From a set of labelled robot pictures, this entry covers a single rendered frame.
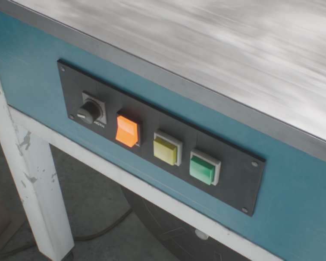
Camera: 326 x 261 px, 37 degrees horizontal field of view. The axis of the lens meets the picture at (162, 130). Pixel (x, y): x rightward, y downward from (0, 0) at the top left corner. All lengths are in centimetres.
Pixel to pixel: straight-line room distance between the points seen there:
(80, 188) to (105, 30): 83
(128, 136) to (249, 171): 14
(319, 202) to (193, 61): 17
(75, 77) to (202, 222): 22
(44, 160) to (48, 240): 22
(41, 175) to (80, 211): 40
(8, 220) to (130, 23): 82
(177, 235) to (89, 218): 29
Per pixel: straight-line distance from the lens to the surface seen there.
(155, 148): 51
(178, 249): 106
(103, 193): 127
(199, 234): 88
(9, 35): 61
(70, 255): 112
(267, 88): 44
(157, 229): 105
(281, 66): 46
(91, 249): 118
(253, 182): 48
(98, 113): 55
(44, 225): 96
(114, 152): 60
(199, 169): 49
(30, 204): 93
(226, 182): 50
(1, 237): 124
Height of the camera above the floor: 102
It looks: 47 degrees down
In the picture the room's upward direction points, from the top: straight up
